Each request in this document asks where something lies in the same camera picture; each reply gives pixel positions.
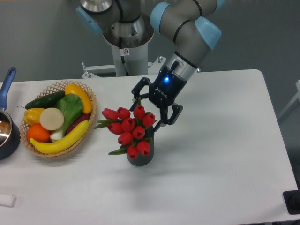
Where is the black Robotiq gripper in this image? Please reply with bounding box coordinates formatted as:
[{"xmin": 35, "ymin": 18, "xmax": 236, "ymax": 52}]
[{"xmin": 129, "ymin": 66, "xmax": 188, "ymax": 134}]

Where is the red tulip bouquet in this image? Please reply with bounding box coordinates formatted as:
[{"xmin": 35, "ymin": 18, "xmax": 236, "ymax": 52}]
[{"xmin": 94, "ymin": 97, "xmax": 156, "ymax": 159}]

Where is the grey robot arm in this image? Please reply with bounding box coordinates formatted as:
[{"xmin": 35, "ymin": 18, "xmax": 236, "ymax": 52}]
[{"xmin": 76, "ymin": 0, "xmax": 223, "ymax": 129}]

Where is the dark grey ribbed vase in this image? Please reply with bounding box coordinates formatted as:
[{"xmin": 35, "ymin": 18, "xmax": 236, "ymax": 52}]
[{"xmin": 127, "ymin": 127, "xmax": 154, "ymax": 166}]

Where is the green bok choy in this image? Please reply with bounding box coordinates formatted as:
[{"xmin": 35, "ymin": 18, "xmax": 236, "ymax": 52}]
[{"xmin": 50, "ymin": 94, "xmax": 83, "ymax": 142}]

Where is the yellow squash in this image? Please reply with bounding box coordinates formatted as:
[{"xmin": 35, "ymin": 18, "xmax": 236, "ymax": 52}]
[{"xmin": 65, "ymin": 83, "xmax": 92, "ymax": 114}]

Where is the purple eggplant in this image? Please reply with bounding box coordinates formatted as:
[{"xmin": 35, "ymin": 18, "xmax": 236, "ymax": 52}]
[{"xmin": 66, "ymin": 114, "xmax": 90, "ymax": 135}]

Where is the woven wicker basket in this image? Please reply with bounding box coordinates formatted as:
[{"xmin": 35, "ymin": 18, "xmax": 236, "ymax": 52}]
[{"xmin": 19, "ymin": 80, "xmax": 97, "ymax": 158}]

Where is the beige round disc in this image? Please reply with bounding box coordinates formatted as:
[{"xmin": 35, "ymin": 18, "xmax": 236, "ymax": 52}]
[{"xmin": 39, "ymin": 108, "xmax": 64, "ymax": 131}]

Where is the dark green cucumber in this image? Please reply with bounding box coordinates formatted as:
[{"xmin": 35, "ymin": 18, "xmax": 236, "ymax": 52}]
[{"xmin": 18, "ymin": 91, "xmax": 65, "ymax": 110}]

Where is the yellow banana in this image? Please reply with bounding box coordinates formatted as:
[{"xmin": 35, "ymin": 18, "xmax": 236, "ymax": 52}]
[{"xmin": 30, "ymin": 120, "xmax": 90, "ymax": 154}]

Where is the orange fruit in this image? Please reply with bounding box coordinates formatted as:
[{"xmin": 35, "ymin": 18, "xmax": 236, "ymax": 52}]
[{"xmin": 26, "ymin": 124, "xmax": 50, "ymax": 143}]

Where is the yellow bell pepper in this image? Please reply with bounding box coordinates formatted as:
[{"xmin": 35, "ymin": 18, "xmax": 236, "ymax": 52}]
[{"xmin": 23, "ymin": 108, "xmax": 45, "ymax": 126}]

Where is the black device at table edge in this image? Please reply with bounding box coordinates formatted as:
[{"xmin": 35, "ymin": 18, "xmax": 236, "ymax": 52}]
[{"xmin": 283, "ymin": 190, "xmax": 300, "ymax": 215}]

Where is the white cylinder object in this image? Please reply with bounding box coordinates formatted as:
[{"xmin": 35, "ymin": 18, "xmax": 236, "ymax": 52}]
[{"xmin": 0, "ymin": 193, "xmax": 17, "ymax": 208}]

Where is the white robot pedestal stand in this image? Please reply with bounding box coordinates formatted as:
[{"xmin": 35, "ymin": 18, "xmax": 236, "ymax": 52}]
[{"xmin": 82, "ymin": 43, "xmax": 166, "ymax": 78}]

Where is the white furniture frame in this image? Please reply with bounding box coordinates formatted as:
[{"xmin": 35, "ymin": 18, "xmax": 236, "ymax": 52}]
[{"xmin": 279, "ymin": 80, "xmax": 300, "ymax": 120}]

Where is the dark pot with blue handle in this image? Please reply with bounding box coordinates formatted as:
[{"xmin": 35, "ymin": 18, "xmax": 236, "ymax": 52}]
[{"xmin": 0, "ymin": 67, "xmax": 20, "ymax": 160}]

